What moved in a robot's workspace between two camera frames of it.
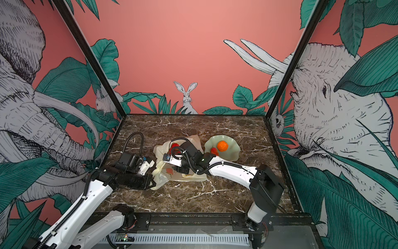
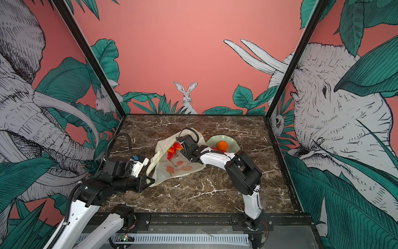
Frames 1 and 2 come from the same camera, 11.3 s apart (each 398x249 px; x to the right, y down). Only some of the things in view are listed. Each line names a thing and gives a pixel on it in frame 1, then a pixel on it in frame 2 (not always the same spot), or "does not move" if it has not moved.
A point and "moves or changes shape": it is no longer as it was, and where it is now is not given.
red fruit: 173,145 → 169,155
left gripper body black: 137,180 does not move
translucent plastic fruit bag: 164,171 moves or changes shape
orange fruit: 222,146 does not move
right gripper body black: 186,167 → 187,154
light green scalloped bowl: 230,154 does not move
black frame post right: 317,13 does not move
